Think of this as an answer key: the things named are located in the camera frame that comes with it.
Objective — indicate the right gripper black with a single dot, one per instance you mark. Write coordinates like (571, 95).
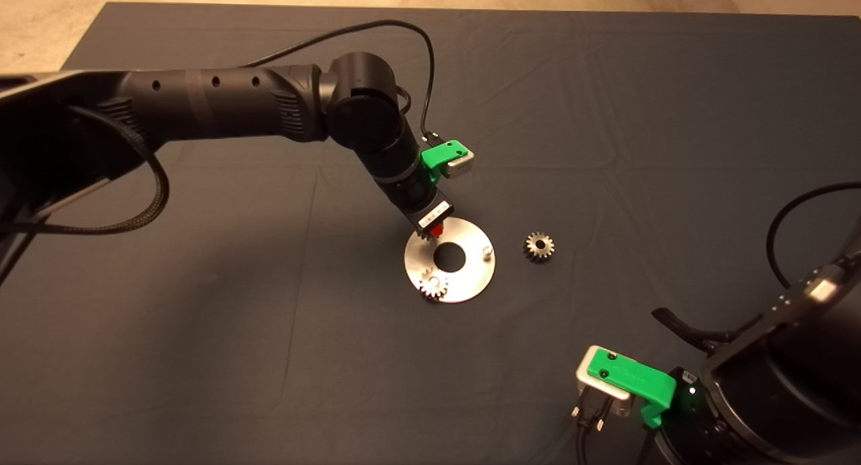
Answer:
(686, 418)

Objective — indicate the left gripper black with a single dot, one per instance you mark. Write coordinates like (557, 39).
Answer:
(420, 206)

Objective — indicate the silver steel planetary gear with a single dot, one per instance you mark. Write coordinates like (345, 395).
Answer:
(428, 290)

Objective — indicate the dark steel planetary gear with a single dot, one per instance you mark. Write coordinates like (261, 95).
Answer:
(543, 253)

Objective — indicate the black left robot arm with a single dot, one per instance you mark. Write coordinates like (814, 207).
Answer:
(215, 101)

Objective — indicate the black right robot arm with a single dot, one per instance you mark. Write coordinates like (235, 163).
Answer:
(807, 364)

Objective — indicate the round metal carrier plate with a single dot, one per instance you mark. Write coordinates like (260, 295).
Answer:
(471, 276)

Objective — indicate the dark grey table cloth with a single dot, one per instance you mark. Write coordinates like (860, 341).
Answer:
(605, 81)

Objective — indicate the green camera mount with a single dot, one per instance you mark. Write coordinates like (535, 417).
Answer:
(440, 155)
(632, 377)

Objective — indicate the small silver camera box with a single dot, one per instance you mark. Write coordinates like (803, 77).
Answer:
(582, 381)
(463, 165)

